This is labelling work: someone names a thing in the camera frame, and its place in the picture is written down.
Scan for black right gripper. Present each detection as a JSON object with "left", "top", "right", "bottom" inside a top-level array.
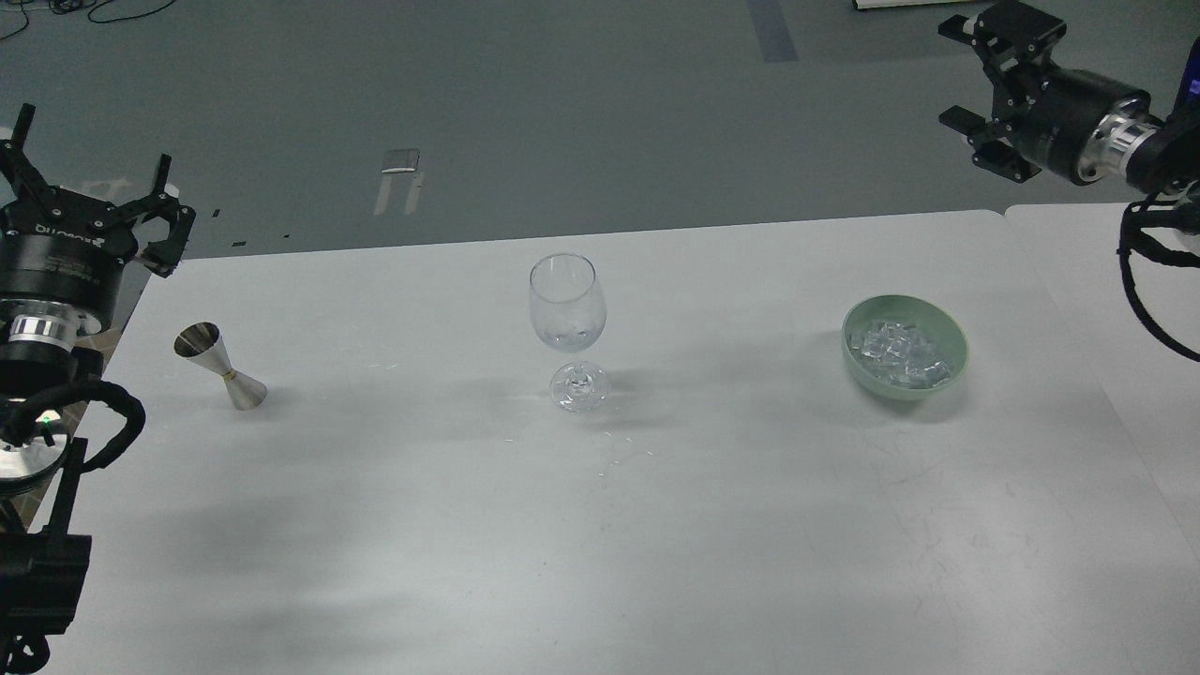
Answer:
[{"left": 938, "top": 1, "right": 1154, "bottom": 187}]

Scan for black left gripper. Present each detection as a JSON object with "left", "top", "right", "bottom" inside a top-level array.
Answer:
[{"left": 1, "top": 102, "right": 196, "bottom": 334}]

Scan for steel double jigger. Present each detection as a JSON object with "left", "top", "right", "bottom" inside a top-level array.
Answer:
[{"left": 172, "top": 322, "right": 268, "bottom": 412}]

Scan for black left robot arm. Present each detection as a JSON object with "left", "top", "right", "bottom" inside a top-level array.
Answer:
[{"left": 1, "top": 103, "right": 196, "bottom": 674}]

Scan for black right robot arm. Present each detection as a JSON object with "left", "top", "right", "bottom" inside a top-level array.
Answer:
[{"left": 937, "top": 1, "right": 1199, "bottom": 362}]

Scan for clear ice cubes pile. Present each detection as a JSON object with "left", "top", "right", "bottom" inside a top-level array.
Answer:
[{"left": 847, "top": 321, "right": 954, "bottom": 390}]

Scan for clear wine glass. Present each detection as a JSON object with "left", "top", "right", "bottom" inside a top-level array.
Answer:
[{"left": 528, "top": 252, "right": 611, "bottom": 413}]

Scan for green bowl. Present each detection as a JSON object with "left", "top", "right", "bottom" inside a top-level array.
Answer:
[{"left": 840, "top": 294, "right": 971, "bottom": 404}]

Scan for metal floor plate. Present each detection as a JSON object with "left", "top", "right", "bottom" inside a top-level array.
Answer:
[{"left": 379, "top": 148, "right": 421, "bottom": 174}]

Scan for black floor cables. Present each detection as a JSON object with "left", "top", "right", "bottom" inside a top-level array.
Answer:
[{"left": 0, "top": 0, "right": 179, "bottom": 38}]

